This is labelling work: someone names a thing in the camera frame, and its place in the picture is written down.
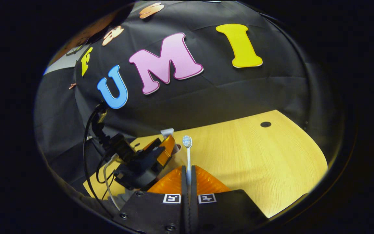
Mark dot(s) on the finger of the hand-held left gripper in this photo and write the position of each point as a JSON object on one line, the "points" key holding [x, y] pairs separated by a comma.
{"points": [[167, 151], [153, 146]]}

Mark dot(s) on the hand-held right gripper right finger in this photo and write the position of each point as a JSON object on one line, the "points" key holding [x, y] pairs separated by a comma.
{"points": [[193, 201]]}

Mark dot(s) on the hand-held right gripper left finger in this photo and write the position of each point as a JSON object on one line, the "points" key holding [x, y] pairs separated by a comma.
{"points": [[184, 201]]}

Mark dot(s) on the white toothpaste tube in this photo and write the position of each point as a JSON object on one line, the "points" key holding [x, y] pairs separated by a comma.
{"points": [[167, 132]]}

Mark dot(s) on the pale blue toothbrush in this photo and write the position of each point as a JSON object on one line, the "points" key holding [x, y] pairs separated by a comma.
{"points": [[189, 162]]}

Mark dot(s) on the light wooden desktop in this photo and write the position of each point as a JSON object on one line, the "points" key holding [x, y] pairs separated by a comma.
{"points": [[255, 156]]}

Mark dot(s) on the black backdrop cloth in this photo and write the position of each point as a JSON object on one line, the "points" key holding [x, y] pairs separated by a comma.
{"points": [[222, 94]]}

